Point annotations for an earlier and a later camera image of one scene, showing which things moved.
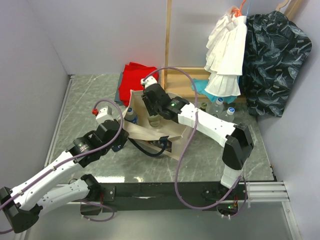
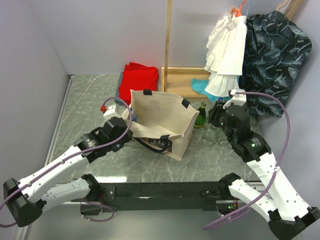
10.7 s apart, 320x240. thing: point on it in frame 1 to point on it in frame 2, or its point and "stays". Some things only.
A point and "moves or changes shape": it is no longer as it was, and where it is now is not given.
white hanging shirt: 225,47 stays
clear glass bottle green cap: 154,120 moves or changes shape
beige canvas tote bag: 157,134 stays
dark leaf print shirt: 274,48 stays
